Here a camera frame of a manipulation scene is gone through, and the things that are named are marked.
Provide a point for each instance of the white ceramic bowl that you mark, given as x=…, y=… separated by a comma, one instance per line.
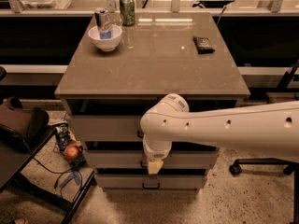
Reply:
x=106, y=44

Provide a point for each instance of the red apple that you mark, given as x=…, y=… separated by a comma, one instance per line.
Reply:
x=71, y=152

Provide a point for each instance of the dark bag on bench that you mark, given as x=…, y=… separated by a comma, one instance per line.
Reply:
x=20, y=128

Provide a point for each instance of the grey bottom drawer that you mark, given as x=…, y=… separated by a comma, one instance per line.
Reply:
x=150, y=182

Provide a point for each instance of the blue chip bag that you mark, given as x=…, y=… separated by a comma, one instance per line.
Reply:
x=62, y=136

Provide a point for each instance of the silver blue can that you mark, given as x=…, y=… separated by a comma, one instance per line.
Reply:
x=103, y=23

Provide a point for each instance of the grey drawer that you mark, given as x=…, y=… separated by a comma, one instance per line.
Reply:
x=130, y=159
x=106, y=128
x=150, y=182

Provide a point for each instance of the black side bench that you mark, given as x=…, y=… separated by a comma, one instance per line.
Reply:
x=42, y=181

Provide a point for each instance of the grey top drawer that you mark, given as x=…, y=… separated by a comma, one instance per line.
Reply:
x=106, y=128

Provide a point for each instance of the grey drawer cabinet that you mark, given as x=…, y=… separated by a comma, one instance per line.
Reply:
x=156, y=56

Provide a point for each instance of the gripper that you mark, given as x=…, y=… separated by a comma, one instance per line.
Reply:
x=156, y=156

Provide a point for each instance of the green soda can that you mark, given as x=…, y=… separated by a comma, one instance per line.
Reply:
x=127, y=9

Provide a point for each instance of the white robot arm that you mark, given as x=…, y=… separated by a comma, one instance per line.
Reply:
x=270, y=130

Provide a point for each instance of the grey middle drawer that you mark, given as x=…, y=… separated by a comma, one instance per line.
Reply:
x=130, y=159

